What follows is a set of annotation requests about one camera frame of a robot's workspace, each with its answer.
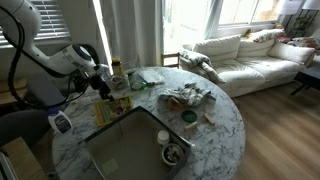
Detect small white jar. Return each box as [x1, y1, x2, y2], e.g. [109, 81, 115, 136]
[157, 130, 170, 145]

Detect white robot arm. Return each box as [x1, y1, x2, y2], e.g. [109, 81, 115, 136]
[0, 0, 111, 99]

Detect bowl with contents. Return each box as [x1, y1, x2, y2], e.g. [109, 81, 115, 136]
[161, 143, 184, 166]

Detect white sofa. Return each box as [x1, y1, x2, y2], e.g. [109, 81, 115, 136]
[180, 34, 315, 97]

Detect amber jar yellow lid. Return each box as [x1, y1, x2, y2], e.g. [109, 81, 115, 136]
[112, 58, 124, 76]

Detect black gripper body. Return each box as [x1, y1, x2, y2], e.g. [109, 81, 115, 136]
[89, 74, 113, 100]

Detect green round lid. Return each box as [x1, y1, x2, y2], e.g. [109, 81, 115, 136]
[181, 110, 197, 123]

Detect dark coffee table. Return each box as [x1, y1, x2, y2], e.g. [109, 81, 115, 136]
[292, 63, 320, 95]

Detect green glass bottle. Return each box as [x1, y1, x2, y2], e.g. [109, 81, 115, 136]
[131, 82, 154, 90]

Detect white bottle with blue cap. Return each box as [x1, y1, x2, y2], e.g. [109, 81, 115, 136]
[48, 108, 72, 134]

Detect dark rectangular tray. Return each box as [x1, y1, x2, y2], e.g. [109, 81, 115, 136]
[85, 106, 191, 180]

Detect grey office chair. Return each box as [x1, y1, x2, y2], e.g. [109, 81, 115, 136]
[0, 110, 51, 147]

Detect floral cushion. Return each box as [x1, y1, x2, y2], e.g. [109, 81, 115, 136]
[249, 29, 285, 43]

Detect grey throw blanket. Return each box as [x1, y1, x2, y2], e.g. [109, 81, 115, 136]
[179, 49, 225, 83]

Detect yellow dog picture book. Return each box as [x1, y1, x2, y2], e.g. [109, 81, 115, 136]
[93, 96, 132, 127]

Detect small wooden chair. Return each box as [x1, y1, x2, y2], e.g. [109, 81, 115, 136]
[161, 53, 179, 68]

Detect crumpled grey cloth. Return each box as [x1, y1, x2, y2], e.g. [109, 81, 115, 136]
[159, 83, 216, 106]

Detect light wooden block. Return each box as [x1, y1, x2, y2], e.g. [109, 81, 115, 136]
[184, 122, 198, 130]
[203, 113, 215, 125]

